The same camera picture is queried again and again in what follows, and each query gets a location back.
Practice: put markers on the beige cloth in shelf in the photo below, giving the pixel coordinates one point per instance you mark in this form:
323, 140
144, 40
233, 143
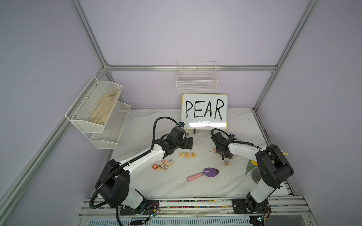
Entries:
104, 108

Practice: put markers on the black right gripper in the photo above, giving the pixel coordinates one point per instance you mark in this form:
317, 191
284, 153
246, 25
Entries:
224, 156

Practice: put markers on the wooden block letter C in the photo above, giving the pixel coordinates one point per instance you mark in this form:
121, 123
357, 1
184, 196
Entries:
166, 167

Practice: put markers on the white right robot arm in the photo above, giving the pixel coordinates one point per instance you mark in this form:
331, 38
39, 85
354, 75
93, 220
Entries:
256, 199

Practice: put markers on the whiteboard with yellow frame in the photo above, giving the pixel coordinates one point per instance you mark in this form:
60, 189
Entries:
205, 111

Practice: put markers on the wooden block plus sign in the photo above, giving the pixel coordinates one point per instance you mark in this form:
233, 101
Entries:
226, 163

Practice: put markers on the white wire wall basket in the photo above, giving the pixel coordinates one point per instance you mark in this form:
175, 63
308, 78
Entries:
196, 76

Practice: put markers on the white mesh upper shelf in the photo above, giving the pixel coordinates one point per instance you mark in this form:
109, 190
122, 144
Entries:
79, 113

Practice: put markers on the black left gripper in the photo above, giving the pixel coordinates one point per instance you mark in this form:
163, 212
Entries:
185, 145

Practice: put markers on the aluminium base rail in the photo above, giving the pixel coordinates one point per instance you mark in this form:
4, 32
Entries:
288, 210

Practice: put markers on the white mesh lower shelf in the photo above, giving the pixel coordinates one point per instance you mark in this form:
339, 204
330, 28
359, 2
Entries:
110, 137

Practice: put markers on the red letter block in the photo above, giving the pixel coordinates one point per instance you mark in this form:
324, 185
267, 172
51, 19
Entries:
155, 166

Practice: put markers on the white mesh shelf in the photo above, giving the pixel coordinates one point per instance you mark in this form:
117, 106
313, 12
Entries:
79, 113
110, 137

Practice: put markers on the purple pink toy trowel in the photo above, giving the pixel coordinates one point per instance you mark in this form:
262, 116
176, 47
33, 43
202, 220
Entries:
209, 172

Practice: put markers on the wooden block letter F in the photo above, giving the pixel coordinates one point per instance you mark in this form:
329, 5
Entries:
170, 162

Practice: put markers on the yellow flower bouquet vase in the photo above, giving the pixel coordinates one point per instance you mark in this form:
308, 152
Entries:
256, 175

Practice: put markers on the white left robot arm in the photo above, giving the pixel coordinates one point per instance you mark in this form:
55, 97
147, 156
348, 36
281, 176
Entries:
113, 186

